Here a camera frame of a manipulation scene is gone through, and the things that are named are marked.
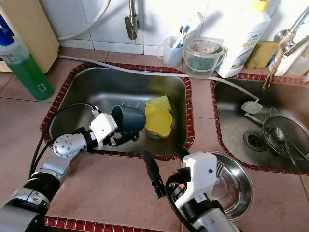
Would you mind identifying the teal ceramic mug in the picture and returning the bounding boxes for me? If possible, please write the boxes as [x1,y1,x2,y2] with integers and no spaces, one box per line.
[111,105,147,133]

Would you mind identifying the yellow plastic cup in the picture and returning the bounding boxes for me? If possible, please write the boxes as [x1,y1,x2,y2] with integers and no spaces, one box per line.
[144,104,173,138]

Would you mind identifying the yellow green sponge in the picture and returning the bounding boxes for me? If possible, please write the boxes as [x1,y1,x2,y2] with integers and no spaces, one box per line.
[145,95,172,111]

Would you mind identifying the steel sink with strainer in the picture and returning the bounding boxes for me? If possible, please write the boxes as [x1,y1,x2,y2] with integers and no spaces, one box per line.
[210,72,309,175]

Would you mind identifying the steel sink with sponge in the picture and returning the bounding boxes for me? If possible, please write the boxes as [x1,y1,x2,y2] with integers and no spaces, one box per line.
[46,62,195,161]

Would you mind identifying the clear toothbrush cup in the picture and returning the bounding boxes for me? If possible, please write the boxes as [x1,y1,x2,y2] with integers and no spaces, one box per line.
[157,35,184,68]

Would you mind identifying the clear plastic pail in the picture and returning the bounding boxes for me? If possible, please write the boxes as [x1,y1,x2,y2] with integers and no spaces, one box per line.
[183,38,227,79]

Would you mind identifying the steel spoon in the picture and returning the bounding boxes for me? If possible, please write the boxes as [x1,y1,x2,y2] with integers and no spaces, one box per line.
[270,127,302,165]

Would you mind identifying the green dish soap bottle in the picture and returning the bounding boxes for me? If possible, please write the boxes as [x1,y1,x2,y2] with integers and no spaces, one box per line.
[0,28,55,101]

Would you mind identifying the round steel strainer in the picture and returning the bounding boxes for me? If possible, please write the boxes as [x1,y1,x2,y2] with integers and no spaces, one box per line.
[262,107,309,162]

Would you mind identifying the blue white toothbrush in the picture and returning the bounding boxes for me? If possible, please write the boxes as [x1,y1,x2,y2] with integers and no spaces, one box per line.
[174,12,203,49]

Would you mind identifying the brown yellow scouring sponge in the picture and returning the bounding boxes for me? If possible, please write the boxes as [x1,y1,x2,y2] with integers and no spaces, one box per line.
[245,41,278,69]

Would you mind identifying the white detergent bottle yellow cap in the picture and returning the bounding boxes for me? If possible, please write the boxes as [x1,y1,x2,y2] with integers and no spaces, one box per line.
[215,0,271,79]

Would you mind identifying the beige water purifier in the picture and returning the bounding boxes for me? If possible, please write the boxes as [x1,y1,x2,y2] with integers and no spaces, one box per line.
[0,0,60,73]

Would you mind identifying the chrome pull-out faucet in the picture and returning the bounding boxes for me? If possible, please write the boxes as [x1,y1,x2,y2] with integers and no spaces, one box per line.
[262,5,309,92]

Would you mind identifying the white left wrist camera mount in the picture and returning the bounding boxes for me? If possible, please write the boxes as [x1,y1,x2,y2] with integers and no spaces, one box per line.
[89,114,119,150]

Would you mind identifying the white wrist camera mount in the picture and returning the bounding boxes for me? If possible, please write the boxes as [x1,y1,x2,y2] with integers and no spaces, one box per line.
[175,151,218,211]
[89,114,119,150]

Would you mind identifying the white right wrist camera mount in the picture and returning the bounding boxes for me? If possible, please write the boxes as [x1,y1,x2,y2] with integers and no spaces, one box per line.
[175,151,218,211]

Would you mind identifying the white drain hose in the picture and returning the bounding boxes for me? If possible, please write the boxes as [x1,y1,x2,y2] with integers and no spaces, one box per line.
[58,55,259,104]

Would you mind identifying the white purifier hose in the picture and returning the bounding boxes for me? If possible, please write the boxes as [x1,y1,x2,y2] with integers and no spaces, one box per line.
[57,0,112,41]

